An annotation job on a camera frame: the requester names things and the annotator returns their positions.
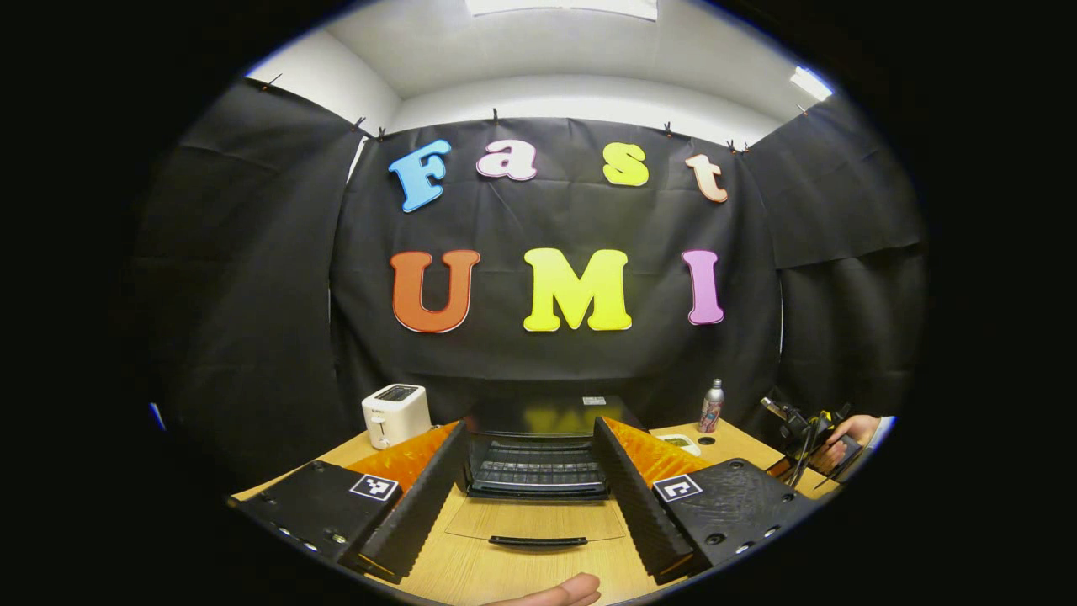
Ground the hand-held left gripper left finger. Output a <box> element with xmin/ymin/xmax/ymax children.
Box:
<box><xmin>229</xmin><ymin>421</ymin><xmax>468</xmax><ymax>583</ymax></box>

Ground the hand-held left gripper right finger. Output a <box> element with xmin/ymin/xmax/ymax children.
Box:
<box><xmin>593</xmin><ymin>417</ymin><xmax>817</xmax><ymax>586</ymax></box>

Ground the black electric oven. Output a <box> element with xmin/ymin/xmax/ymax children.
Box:
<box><xmin>444</xmin><ymin>396</ymin><xmax>649</xmax><ymax>552</ymax></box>

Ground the white toaster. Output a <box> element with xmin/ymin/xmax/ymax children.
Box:
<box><xmin>362</xmin><ymin>384</ymin><xmax>432</xmax><ymax>450</ymax></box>

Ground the silver printed bottle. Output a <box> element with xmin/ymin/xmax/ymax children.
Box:
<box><xmin>698</xmin><ymin>379</ymin><xmax>725</xmax><ymax>434</ymax></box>

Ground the black backdrop cloth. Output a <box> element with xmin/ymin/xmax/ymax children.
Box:
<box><xmin>135</xmin><ymin>80</ymin><xmax>926</xmax><ymax>489</ymax></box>

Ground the small ceiling light panel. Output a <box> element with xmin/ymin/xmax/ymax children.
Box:
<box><xmin>789</xmin><ymin>66</ymin><xmax>834</xmax><ymax>102</ymax></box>

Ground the large ceiling light panel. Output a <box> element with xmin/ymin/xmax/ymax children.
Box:
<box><xmin>465</xmin><ymin>0</ymin><xmax>659</xmax><ymax>22</ymax></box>

